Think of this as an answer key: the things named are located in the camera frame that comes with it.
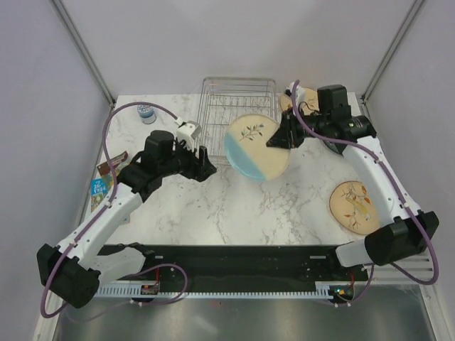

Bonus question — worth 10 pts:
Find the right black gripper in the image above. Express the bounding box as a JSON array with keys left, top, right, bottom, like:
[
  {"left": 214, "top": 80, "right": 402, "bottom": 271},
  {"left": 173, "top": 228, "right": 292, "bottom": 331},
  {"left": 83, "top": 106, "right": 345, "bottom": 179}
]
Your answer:
[{"left": 267, "top": 107, "right": 331, "bottom": 149}]

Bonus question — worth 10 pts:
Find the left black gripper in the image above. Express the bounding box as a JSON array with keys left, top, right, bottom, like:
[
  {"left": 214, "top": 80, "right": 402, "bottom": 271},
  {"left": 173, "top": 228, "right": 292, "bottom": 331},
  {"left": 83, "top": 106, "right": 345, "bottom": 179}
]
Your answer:
[{"left": 159, "top": 136, "right": 216, "bottom": 183}]

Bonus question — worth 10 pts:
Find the blue and cream plate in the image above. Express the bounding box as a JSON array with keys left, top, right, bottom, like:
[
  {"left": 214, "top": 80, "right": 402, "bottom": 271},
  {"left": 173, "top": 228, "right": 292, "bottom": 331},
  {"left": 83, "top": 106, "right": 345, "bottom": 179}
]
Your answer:
[{"left": 224, "top": 114, "right": 291, "bottom": 182}]

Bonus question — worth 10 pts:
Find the cream plate with yellow bird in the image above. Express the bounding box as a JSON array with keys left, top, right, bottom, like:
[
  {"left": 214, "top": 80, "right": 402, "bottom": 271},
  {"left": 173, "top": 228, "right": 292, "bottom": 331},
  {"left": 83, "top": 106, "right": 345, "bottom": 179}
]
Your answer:
[{"left": 329, "top": 181, "right": 380, "bottom": 235}]

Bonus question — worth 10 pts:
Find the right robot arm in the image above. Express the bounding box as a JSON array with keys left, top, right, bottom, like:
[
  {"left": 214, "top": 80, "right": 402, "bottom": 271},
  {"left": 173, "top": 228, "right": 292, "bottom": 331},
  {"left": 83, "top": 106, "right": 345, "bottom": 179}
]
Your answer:
[{"left": 267, "top": 82, "right": 439, "bottom": 280}]

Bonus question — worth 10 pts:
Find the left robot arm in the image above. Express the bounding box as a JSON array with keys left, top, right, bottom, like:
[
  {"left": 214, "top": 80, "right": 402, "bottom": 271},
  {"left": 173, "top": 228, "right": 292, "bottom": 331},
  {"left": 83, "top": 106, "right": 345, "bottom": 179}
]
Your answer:
[{"left": 37, "top": 124, "right": 217, "bottom": 308}]

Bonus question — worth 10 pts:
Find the cream plate with blue bird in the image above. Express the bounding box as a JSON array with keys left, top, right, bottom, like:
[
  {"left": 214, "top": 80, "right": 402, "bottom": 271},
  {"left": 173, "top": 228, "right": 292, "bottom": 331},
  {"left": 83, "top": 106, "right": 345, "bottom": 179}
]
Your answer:
[{"left": 279, "top": 87, "right": 319, "bottom": 115}]

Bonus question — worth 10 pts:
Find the small blue-lidded jar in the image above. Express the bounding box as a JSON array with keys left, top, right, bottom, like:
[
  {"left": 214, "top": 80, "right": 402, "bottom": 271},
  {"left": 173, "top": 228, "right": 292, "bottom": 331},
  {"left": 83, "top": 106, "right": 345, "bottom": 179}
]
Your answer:
[{"left": 136, "top": 104, "right": 156, "bottom": 124}]

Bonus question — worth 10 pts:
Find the brown and yellow book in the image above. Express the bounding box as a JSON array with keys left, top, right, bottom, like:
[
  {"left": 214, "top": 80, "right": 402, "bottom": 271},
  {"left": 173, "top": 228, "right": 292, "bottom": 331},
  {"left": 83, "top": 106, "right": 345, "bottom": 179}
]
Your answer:
[{"left": 97, "top": 151, "right": 130, "bottom": 177}]

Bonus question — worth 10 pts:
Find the blue paperback book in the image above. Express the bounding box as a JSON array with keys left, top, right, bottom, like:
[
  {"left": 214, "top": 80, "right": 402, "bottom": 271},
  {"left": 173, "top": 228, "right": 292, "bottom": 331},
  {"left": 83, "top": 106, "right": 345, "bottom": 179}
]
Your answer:
[{"left": 90, "top": 177, "right": 112, "bottom": 212}]

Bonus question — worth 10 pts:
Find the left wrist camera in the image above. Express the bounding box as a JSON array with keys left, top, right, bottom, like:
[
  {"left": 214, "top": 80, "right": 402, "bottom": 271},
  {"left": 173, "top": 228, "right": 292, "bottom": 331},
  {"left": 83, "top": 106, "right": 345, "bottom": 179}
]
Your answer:
[{"left": 176, "top": 121, "right": 201, "bottom": 152}]

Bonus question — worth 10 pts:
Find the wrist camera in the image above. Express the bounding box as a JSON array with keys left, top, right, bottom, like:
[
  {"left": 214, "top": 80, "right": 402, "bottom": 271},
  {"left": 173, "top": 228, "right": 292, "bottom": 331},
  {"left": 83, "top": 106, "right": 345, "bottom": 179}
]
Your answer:
[
  {"left": 176, "top": 121, "right": 201, "bottom": 152},
  {"left": 284, "top": 82, "right": 306, "bottom": 104}
]

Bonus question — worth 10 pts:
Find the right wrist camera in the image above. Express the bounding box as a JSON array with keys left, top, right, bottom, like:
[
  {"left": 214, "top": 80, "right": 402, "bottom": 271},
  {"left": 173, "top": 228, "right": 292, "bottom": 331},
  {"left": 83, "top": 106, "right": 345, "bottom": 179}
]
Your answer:
[{"left": 284, "top": 82, "right": 306, "bottom": 104}]

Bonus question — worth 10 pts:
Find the metal wire dish rack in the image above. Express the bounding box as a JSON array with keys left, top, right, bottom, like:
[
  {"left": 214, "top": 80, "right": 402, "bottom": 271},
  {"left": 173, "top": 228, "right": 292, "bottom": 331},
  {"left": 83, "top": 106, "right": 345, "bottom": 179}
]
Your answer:
[{"left": 197, "top": 76, "right": 278, "bottom": 166}]

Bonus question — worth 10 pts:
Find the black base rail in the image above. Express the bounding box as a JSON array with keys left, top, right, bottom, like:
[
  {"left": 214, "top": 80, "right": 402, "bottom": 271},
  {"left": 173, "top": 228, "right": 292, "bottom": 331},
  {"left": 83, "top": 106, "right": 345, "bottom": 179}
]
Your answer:
[{"left": 95, "top": 243, "right": 370, "bottom": 294}]

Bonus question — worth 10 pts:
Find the white cable duct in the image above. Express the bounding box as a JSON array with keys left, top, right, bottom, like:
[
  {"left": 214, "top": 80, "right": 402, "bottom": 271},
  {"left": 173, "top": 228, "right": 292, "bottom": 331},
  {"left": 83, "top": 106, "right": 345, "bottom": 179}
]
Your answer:
[{"left": 95, "top": 281, "right": 160, "bottom": 298}]

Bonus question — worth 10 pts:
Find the aluminium frame profile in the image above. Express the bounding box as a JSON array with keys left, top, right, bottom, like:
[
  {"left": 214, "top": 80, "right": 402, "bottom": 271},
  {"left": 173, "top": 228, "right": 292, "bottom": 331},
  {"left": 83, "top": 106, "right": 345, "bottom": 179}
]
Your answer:
[{"left": 49, "top": 0, "right": 116, "bottom": 109}]

